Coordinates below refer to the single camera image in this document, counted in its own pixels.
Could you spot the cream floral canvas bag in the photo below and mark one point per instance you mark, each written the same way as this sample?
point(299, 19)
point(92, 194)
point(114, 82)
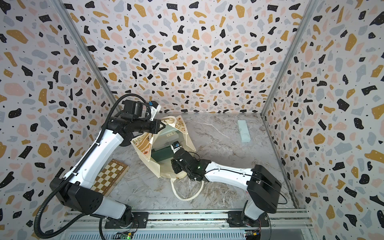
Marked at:
point(175, 130)

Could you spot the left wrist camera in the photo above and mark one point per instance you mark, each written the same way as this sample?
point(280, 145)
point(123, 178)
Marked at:
point(134, 110)

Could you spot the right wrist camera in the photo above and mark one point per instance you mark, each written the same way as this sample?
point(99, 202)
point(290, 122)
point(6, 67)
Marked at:
point(175, 146)

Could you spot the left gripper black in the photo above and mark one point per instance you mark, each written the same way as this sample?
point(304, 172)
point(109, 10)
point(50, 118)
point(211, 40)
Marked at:
point(156, 128)

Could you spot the wooden chessboard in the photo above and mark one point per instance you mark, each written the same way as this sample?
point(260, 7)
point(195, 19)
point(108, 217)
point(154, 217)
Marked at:
point(109, 177)

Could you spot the light mint pencil case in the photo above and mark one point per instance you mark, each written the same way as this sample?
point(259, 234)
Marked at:
point(244, 131)

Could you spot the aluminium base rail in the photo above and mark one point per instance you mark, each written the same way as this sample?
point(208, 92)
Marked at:
point(285, 224)

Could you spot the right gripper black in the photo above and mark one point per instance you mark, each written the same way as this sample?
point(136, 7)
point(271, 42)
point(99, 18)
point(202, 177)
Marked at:
point(174, 165)

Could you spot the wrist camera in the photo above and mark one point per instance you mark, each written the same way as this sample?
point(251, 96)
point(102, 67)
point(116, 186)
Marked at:
point(134, 110)
point(175, 146)

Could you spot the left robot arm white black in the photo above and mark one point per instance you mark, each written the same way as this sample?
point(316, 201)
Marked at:
point(75, 188)

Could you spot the dark green book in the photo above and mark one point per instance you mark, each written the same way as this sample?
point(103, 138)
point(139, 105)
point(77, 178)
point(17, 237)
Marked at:
point(162, 154)

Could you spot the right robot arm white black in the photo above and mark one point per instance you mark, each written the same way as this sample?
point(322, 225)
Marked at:
point(263, 188)

